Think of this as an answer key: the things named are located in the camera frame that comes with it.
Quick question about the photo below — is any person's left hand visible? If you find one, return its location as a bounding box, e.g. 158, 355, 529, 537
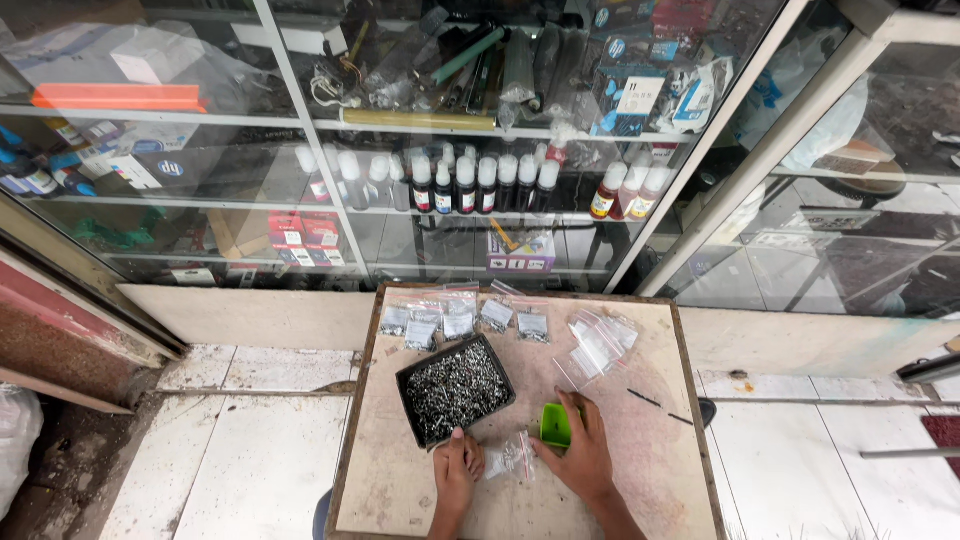
432, 427, 487, 514

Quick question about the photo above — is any person's right hand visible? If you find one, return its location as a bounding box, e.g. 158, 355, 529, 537
528, 387, 617, 504

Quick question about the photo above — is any green plastic scoop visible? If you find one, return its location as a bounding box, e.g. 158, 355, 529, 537
539, 402, 576, 450

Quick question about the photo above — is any small clear bag with screws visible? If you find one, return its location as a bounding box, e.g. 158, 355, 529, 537
482, 430, 537, 483

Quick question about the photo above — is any heap of silver screws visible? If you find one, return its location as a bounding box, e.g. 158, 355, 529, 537
405, 341, 511, 444

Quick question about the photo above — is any black tray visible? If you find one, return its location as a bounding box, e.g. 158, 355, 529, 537
394, 333, 518, 453

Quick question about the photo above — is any pile of empty zip bags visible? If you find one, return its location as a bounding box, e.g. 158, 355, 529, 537
552, 308, 641, 393

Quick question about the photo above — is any labelled zip bag of screws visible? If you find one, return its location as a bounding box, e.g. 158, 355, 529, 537
378, 295, 411, 338
404, 301, 443, 353
515, 298, 552, 345
441, 283, 480, 343
479, 280, 520, 336

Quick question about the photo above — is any grey metal bar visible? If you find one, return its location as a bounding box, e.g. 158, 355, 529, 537
860, 446, 960, 461

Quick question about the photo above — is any large glass display cabinet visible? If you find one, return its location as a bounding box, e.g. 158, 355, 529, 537
0, 0, 790, 295

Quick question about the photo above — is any dark red mat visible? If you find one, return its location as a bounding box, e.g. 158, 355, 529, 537
920, 414, 960, 481

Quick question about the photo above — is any angled glass display cabinet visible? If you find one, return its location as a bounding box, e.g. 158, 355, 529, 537
636, 0, 960, 321

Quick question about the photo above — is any white plastic bag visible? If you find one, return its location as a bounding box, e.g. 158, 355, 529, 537
0, 382, 45, 520

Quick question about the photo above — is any metal door rail piece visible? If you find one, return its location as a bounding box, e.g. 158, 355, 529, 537
895, 350, 960, 386

